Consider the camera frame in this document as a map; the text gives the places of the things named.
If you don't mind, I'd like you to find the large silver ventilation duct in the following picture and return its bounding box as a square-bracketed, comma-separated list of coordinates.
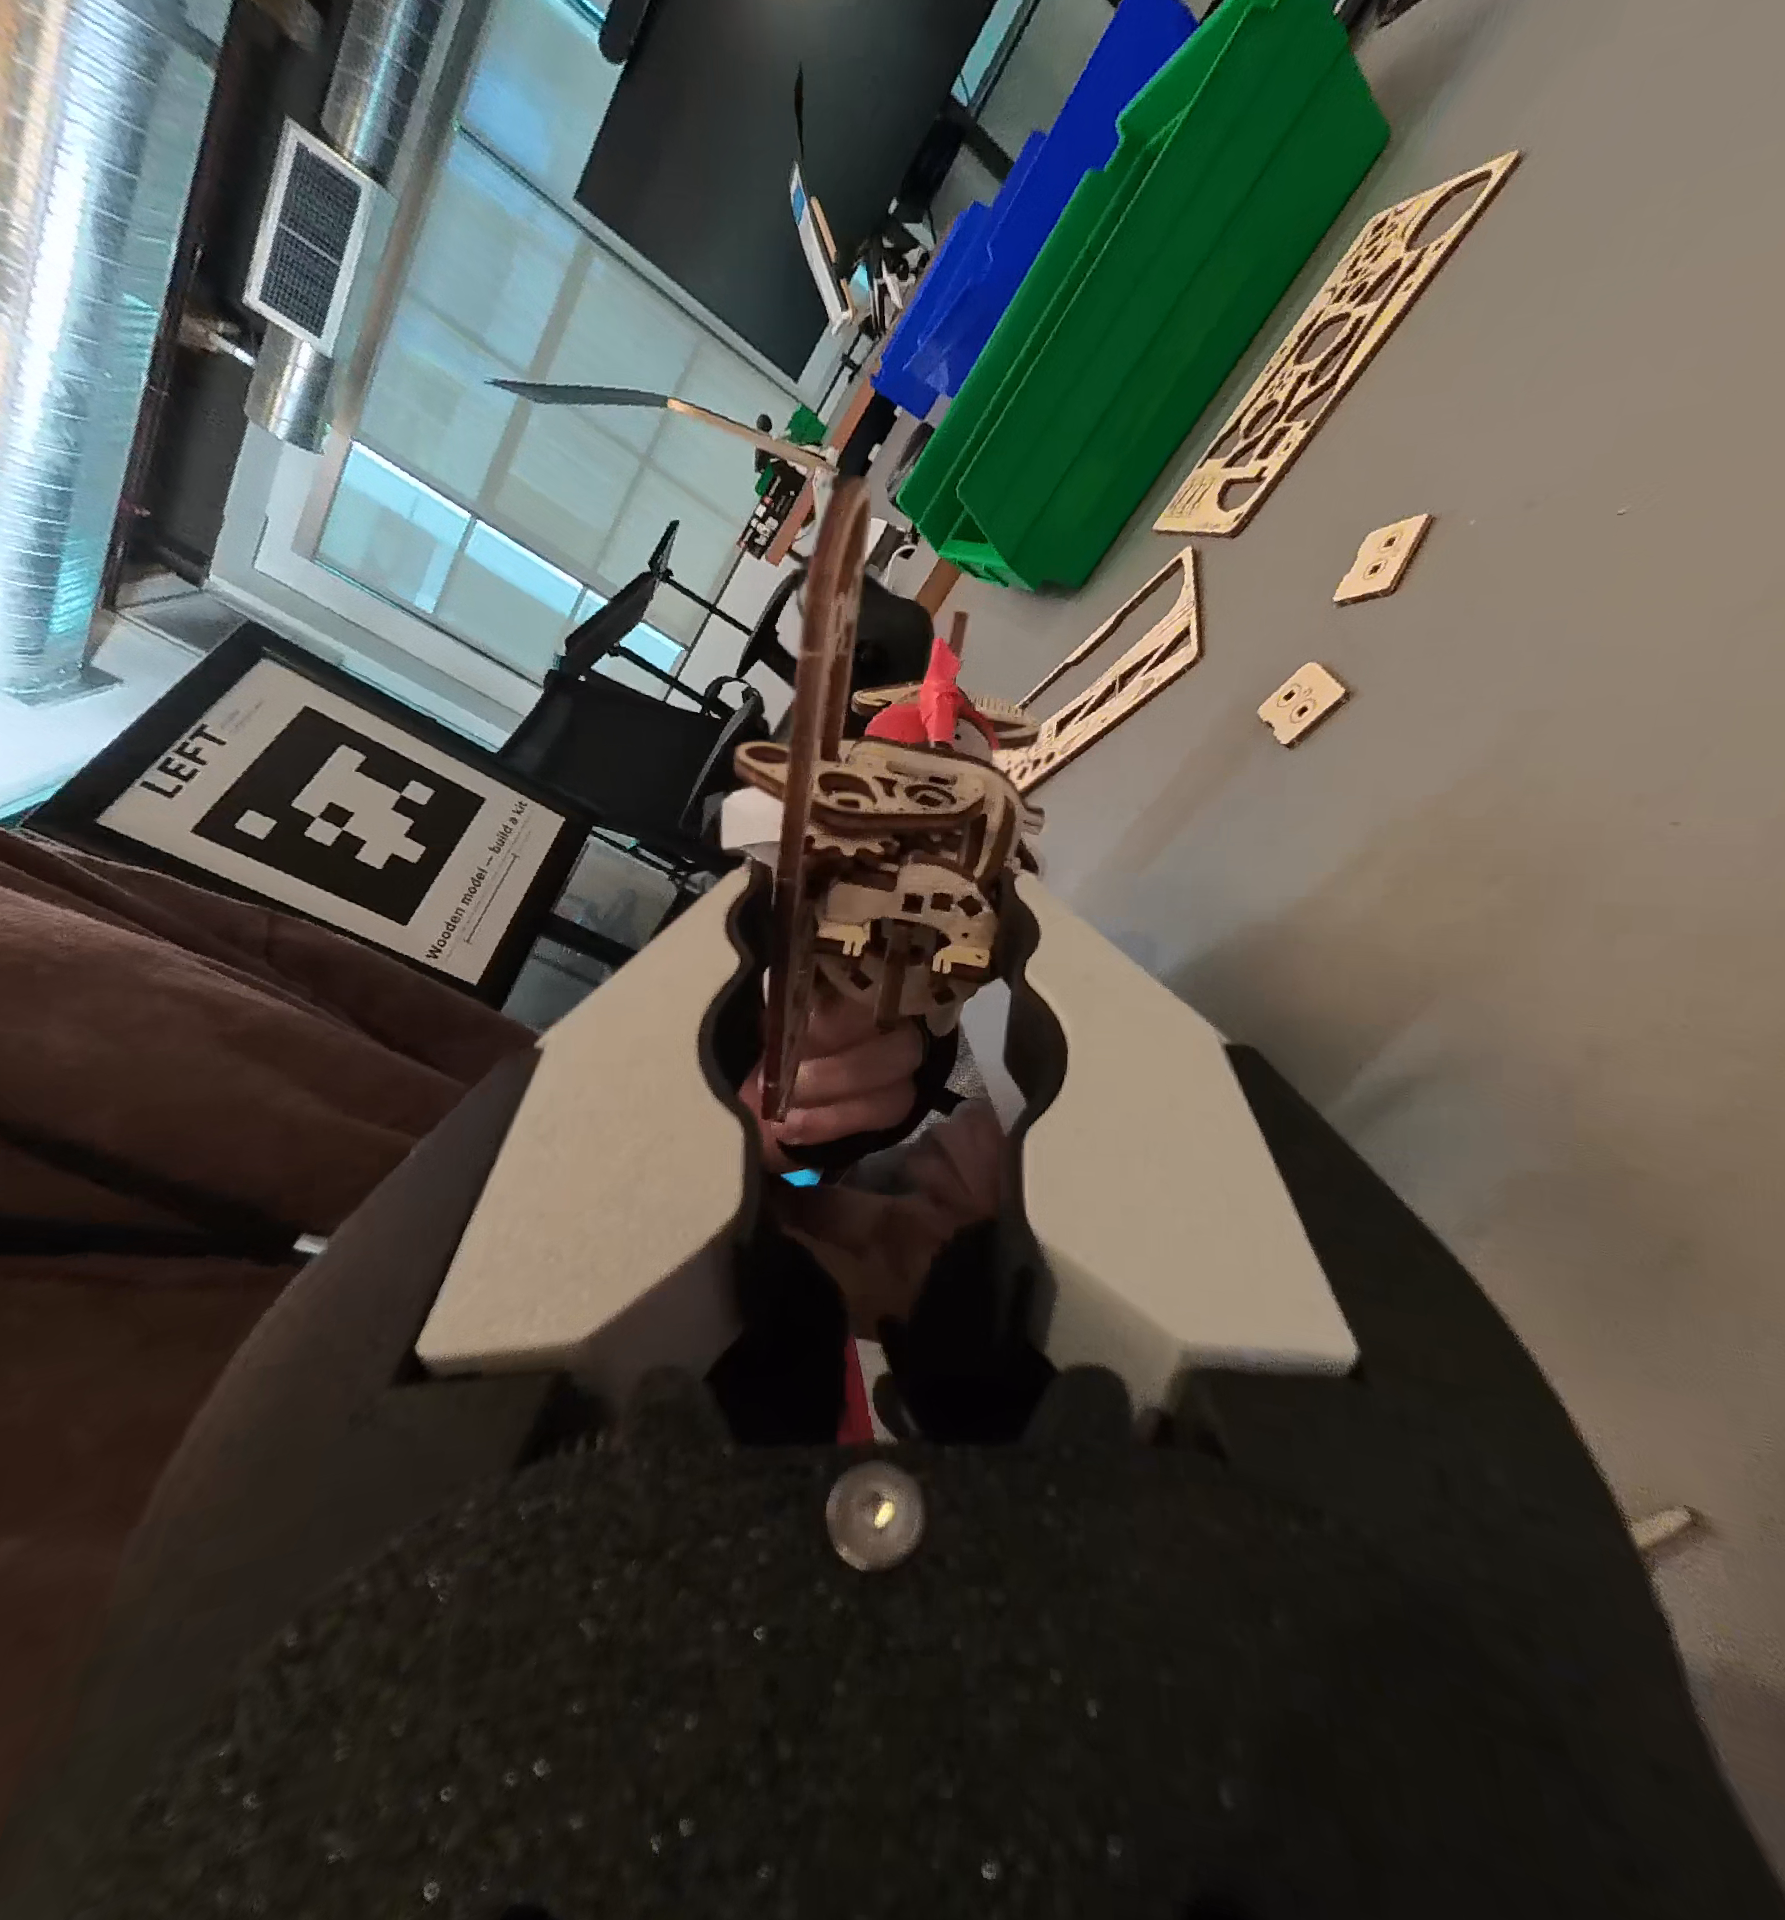
[0, 0, 239, 700]

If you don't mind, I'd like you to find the green plastic bin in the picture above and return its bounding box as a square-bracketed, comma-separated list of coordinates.
[892, 0, 1392, 596]

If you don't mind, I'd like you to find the wooden model plane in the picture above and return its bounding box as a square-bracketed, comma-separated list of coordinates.
[731, 462, 1048, 1127]

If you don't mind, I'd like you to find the blue plastic bin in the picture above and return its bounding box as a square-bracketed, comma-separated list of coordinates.
[875, 0, 1198, 425]

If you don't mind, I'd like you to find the large wooden parts sheet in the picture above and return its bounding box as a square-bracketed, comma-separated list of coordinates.
[1153, 151, 1524, 539]

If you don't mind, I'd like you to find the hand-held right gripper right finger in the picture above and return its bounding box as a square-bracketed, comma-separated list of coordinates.
[1012, 895, 1359, 1424]

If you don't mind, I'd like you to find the black mesh office chair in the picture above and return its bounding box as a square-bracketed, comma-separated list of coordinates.
[507, 523, 776, 890]

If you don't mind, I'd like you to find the framed left marker sign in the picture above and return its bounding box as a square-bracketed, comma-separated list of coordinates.
[24, 619, 604, 1010]

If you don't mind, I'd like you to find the small square wooden piece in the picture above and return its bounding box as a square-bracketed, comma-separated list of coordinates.
[1256, 659, 1347, 749]
[1332, 515, 1436, 609]

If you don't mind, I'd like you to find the white vent grille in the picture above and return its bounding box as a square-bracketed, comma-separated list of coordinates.
[238, 116, 385, 359]

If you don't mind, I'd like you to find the person's left hand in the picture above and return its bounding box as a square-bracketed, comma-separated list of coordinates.
[742, 1006, 967, 1164]

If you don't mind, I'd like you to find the dark wall screen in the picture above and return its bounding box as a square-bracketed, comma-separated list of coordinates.
[573, 0, 1054, 386]

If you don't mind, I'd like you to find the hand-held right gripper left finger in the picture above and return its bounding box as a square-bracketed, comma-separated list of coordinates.
[412, 881, 772, 1424]

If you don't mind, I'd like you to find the narrow wooden parts frame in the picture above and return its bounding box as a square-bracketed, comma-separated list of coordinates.
[1003, 546, 1205, 797]

